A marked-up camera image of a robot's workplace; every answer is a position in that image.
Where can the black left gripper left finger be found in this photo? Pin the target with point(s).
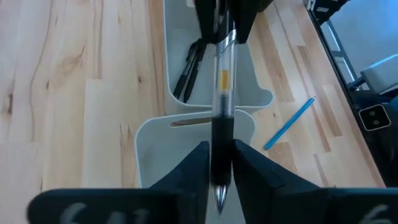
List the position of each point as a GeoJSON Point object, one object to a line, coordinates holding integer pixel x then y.
{"type": "Point", "coordinates": [171, 205]}

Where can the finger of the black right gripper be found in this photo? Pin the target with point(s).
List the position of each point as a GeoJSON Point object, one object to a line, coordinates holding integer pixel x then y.
{"type": "Point", "coordinates": [206, 18]}
{"type": "Point", "coordinates": [245, 18]}

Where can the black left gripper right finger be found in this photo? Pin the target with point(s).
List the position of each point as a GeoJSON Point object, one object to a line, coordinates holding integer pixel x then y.
{"type": "Point", "coordinates": [295, 205]}

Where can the white plastic bin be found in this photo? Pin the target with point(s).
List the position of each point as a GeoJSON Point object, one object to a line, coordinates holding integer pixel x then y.
{"type": "Point", "coordinates": [161, 155]}
{"type": "Point", "coordinates": [248, 90]}

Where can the black table frame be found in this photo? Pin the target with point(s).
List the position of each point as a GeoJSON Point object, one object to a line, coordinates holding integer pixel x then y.
{"type": "Point", "coordinates": [348, 93]}

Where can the clear pen with black grip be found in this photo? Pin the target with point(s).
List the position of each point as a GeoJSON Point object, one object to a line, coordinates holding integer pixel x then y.
{"type": "Point", "coordinates": [222, 140]}

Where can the black frame bracket with labels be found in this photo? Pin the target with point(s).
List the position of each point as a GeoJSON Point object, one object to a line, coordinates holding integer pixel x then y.
{"type": "Point", "coordinates": [326, 9]}

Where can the black table-level camera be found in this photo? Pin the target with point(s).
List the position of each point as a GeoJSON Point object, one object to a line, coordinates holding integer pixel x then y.
{"type": "Point", "coordinates": [374, 117]}

